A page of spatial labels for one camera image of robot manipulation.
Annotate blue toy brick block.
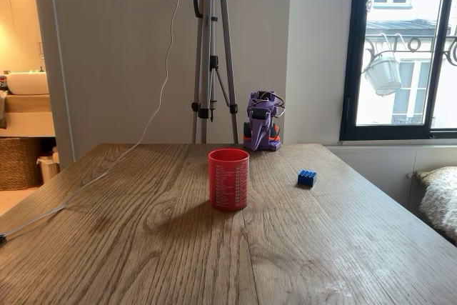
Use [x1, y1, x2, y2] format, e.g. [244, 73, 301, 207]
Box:
[296, 169, 318, 189]

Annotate red printed cup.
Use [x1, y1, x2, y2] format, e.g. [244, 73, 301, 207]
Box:
[208, 147, 250, 212]

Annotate white hanging flower pot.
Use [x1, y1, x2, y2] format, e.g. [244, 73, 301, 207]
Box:
[362, 33, 403, 97]

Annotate black iron balcony railing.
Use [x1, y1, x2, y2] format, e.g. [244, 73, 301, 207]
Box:
[363, 32, 457, 67]

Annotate cream fur cushion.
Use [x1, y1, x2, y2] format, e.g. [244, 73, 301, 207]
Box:
[412, 166, 457, 244]

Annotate white paper bag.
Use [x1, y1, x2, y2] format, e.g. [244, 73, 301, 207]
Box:
[36, 146, 61, 184]

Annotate wooden bathroom vanity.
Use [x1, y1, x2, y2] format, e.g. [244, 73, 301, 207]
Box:
[0, 94, 56, 138]

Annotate white sink basin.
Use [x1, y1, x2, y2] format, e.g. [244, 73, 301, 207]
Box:
[6, 71, 50, 96]

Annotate brown wicker basket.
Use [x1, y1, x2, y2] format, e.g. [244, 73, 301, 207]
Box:
[0, 136, 44, 191]

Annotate silver camera tripod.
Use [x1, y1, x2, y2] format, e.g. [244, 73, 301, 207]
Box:
[191, 0, 239, 144]

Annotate black window frame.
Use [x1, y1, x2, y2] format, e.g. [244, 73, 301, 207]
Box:
[338, 0, 457, 141]

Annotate white flat cable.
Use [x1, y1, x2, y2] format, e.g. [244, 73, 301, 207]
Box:
[0, 0, 192, 245]

